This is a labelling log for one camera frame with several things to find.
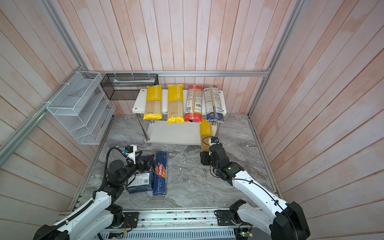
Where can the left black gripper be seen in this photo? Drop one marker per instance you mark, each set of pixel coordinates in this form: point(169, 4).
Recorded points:
point(149, 167)

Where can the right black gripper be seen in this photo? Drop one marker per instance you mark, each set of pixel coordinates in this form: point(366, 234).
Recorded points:
point(204, 157)

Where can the dark blue pasta bag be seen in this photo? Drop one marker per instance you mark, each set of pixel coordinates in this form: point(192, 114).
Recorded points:
point(141, 181)

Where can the blue white-label spaghetti pack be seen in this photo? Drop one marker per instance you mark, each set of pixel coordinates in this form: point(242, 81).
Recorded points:
point(214, 110)

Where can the black mesh basket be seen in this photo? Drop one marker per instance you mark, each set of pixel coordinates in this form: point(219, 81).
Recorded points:
point(127, 86)

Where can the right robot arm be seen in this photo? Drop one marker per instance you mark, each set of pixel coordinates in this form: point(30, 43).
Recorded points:
point(273, 215)

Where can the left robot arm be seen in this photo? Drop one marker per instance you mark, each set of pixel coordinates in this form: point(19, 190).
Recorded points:
point(100, 211)

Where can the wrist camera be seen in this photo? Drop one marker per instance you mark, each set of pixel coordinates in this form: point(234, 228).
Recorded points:
point(130, 154)
point(213, 141)

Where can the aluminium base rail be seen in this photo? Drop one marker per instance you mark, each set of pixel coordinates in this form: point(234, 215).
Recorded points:
point(179, 218)

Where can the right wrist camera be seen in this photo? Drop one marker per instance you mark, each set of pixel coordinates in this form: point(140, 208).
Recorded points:
point(213, 141)

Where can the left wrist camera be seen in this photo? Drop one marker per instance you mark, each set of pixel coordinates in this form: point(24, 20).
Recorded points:
point(130, 154)

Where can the white two-tier shelf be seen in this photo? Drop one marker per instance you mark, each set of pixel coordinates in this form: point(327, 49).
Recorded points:
point(160, 132)

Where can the blue Barilla spaghetti box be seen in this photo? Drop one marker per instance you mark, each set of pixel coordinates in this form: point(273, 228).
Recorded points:
point(160, 170)

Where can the yellow Pastatime spaghetti pack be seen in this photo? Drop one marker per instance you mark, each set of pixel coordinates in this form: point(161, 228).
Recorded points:
point(153, 110)
point(205, 135)

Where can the red spaghetti pack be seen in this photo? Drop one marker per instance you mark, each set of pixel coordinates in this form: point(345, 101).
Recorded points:
point(194, 104)

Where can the white wire mesh rack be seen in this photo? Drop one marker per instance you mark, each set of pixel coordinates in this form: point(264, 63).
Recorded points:
point(82, 109)

